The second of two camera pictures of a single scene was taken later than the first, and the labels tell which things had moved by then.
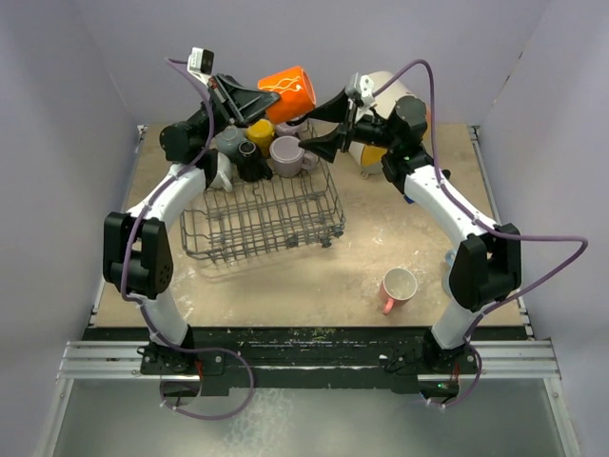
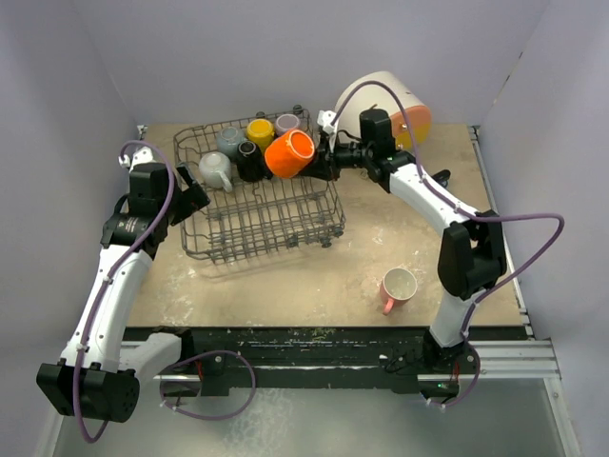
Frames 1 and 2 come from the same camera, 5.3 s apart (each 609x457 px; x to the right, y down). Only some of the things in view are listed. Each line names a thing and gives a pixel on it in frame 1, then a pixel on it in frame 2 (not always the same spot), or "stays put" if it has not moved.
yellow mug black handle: [261, 131] stays put
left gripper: [236, 104] -> [191, 199]
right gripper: [325, 146] -> [323, 168]
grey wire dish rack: [265, 213] stays put
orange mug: [297, 94] -> [289, 155]
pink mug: [398, 287] stays put
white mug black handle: [251, 166] stays put
